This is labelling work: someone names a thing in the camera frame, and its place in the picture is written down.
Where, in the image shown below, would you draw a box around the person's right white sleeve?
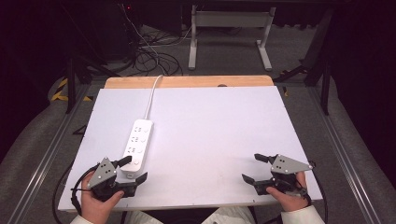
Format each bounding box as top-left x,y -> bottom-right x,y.
280,204 -> 326,224

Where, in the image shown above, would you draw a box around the black metal stand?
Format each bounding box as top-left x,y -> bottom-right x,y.
274,8 -> 334,116
64,55 -> 120,115

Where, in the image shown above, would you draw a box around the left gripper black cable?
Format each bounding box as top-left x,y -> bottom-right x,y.
51,160 -> 101,224

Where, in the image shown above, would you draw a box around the white power strip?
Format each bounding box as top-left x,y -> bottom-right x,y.
120,119 -> 154,180

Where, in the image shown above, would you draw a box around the white table cover sheet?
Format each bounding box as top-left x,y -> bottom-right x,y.
57,85 -> 324,213

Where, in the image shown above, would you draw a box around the person's right hand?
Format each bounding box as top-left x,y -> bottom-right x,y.
266,171 -> 310,213

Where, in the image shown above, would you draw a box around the aluminium floor rail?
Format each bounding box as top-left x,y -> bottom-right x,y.
306,87 -> 382,224
6,83 -> 92,224

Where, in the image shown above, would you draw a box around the bundle of floor cables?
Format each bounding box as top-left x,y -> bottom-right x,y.
120,3 -> 185,77

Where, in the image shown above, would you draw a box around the person's white sleeve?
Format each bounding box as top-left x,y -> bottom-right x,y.
280,204 -> 326,224
69,215 -> 94,224

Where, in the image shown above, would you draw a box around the yellow black hazard tape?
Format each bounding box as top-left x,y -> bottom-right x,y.
50,77 -> 94,103

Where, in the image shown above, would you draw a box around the person's white trousers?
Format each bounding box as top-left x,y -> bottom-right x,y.
124,206 -> 257,224

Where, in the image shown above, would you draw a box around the white metal desk frame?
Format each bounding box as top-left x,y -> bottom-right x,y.
187,4 -> 277,72

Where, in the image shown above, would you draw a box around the person's left hand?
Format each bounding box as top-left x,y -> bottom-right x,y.
80,171 -> 125,224

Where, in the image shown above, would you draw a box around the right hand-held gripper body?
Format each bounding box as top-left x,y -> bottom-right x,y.
253,154 -> 314,198

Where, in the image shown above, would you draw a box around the white power strip cable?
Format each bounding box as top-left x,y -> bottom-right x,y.
144,74 -> 164,121

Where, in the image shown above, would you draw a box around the person's left white sleeve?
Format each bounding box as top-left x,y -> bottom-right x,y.
69,215 -> 94,224

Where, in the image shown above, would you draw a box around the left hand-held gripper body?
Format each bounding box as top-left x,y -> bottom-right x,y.
86,156 -> 138,203

